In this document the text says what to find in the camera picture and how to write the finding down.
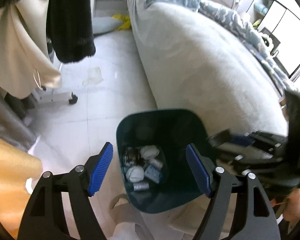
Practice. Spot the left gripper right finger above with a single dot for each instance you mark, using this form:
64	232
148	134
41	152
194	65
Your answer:
241	198

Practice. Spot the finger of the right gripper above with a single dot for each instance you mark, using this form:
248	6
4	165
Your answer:
243	165
226	136

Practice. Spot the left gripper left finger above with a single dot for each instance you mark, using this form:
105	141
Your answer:
44	216

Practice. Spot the white tissue ball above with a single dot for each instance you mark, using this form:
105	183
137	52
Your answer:
149	152

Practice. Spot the blue white paper cup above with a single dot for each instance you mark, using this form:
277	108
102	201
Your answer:
153	174

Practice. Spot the dark teal trash bin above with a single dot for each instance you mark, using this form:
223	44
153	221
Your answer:
170	130

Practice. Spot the orange yellow curtain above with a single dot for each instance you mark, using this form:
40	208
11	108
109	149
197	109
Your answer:
16	167

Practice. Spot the grey slipper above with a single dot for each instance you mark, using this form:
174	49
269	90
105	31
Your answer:
129	223

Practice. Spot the yellow bag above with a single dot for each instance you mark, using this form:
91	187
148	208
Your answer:
125	22

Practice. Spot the cream beige coat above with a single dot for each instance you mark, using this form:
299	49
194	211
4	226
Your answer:
24	60

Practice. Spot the blue patterned fleece blanket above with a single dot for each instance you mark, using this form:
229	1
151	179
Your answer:
243	30

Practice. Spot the black fuzzy garment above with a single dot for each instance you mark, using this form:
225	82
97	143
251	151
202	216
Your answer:
69	27

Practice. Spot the white wardrobe with dark frame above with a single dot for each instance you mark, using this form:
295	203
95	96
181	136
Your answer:
283	26

